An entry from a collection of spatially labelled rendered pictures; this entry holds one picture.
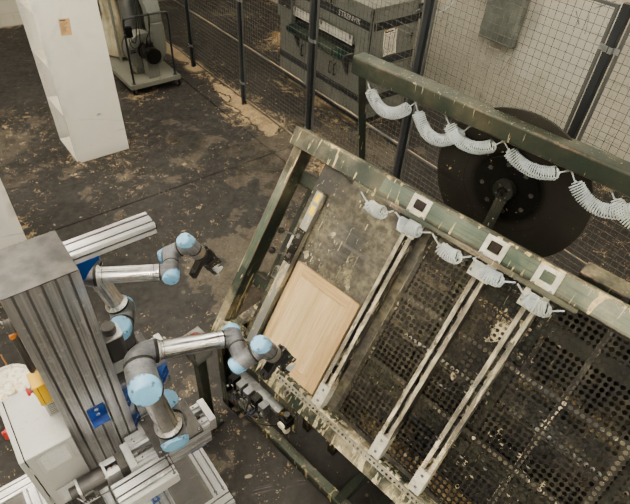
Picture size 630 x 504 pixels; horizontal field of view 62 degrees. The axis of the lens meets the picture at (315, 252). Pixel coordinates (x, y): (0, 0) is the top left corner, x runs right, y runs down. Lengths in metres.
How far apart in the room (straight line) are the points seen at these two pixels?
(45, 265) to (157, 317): 2.51
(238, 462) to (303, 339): 1.15
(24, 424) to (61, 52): 4.00
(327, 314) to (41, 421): 1.38
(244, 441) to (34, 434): 1.57
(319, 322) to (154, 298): 2.11
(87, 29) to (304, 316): 3.93
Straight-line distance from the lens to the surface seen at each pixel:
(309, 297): 2.77
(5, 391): 3.89
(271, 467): 3.64
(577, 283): 2.23
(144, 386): 2.00
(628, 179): 2.44
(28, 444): 2.55
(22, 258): 2.04
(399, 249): 2.48
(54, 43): 5.79
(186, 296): 4.53
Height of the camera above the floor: 3.31
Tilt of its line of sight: 43 degrees down
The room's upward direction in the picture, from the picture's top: 4 degrees clockwise
